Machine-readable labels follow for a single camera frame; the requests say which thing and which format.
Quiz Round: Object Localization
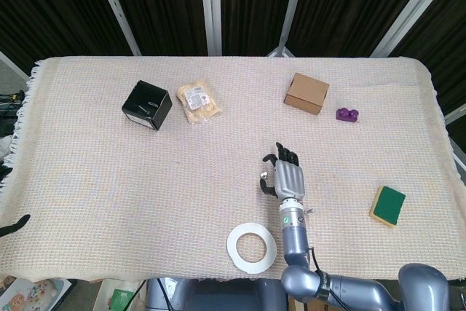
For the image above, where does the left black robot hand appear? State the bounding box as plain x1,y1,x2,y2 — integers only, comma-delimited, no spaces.
0,164,32,238

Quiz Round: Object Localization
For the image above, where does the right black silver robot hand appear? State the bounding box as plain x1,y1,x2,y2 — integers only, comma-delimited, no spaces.
257,142,306,202

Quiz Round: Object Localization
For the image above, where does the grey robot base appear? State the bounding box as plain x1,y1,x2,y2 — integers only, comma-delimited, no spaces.
145,277,289,311

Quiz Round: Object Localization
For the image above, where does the colourful picture box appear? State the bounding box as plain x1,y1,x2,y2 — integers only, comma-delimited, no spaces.
0,277,73,311

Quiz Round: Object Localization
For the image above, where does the purple toy building brick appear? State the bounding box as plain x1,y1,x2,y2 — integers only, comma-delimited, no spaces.
335,106,361,124

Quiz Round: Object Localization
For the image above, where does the white tape roll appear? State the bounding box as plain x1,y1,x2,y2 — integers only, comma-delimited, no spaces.
226,221,277,275

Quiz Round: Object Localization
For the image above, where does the brown closed cardboard box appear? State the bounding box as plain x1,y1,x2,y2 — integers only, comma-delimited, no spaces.
283,72,331,116

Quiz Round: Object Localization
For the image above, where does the yellow green sponge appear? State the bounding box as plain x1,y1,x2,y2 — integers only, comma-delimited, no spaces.
368,185,407,229

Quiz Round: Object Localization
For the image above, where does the clear bag of beige snacks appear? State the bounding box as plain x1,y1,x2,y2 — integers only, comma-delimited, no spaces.
175,82,223,126

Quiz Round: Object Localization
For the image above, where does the brown printed carton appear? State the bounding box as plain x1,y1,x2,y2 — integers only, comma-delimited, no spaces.
288,296,328,311

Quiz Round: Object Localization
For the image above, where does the green packet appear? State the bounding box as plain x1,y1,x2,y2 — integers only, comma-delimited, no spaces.
108,288,138,308

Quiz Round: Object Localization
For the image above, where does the beige woven tablecloth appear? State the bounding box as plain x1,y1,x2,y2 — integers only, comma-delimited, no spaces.
0,55,466,286

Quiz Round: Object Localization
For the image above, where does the black open cardboard box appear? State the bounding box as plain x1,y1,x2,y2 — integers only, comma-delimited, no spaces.
121,79,173,132

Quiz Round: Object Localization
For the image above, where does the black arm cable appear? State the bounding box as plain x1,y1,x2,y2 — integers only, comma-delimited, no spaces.
307,245,347,311

